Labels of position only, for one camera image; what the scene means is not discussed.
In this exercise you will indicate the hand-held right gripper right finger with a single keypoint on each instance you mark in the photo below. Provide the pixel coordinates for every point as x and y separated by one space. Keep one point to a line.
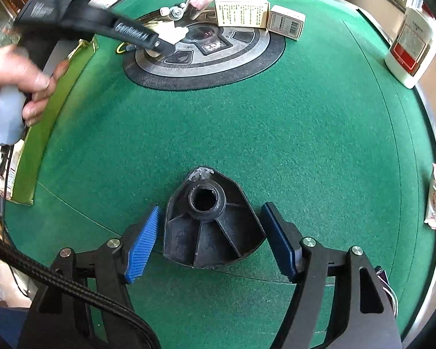
279 243

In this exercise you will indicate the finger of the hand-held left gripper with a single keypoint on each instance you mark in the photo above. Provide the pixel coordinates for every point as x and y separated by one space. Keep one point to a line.
161 45

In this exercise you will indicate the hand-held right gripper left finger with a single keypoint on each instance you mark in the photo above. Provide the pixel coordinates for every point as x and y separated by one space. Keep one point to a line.
145 243

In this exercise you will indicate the white tapered tube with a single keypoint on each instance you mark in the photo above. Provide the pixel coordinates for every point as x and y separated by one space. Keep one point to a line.
170 32

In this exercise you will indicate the black plastic wheel part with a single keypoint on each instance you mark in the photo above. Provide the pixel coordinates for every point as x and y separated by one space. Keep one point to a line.
221 232

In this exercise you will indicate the gold cardboard box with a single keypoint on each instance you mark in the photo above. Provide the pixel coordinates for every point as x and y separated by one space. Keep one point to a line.
43 134

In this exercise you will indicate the person's left hand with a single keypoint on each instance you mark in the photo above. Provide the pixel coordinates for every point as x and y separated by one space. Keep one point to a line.
7 69

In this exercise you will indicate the small silver black trinket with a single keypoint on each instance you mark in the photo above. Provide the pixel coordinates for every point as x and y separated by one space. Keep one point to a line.
176 13

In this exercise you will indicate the round table control panel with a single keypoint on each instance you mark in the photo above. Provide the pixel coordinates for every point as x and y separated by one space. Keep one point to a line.
239 61

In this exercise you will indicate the beige cardboard box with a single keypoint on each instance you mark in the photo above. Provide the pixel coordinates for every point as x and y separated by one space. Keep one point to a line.
239 12

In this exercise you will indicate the small white cardboard box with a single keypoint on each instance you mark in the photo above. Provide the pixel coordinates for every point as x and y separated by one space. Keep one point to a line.
285 21

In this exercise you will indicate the person's blue trousers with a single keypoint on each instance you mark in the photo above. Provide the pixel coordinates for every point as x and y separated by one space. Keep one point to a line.
3 323

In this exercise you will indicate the white liquor bottle red cap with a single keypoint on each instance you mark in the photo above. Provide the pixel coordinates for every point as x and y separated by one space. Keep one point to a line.
410 51

